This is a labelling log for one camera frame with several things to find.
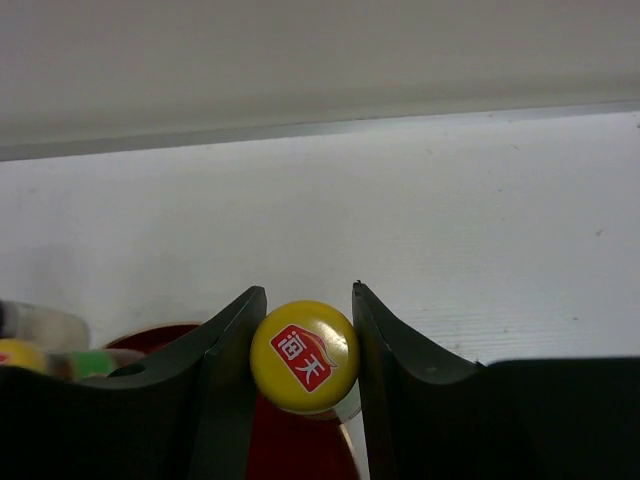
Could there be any back dark-cap grinder jar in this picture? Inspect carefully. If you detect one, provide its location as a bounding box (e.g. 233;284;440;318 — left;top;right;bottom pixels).
1;300;90;351

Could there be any red round tray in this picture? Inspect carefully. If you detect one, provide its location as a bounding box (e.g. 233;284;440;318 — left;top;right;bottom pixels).
102;322;359;480

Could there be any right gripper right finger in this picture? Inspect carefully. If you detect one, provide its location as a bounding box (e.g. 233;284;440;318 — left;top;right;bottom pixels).
352;282;639;479

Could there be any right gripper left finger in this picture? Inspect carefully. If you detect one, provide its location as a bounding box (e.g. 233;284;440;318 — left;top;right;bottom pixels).
1;286;267;479

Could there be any sauce bottle yellow cap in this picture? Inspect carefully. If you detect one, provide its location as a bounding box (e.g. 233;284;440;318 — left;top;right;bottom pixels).
0;338;146;384
250;300;361;423

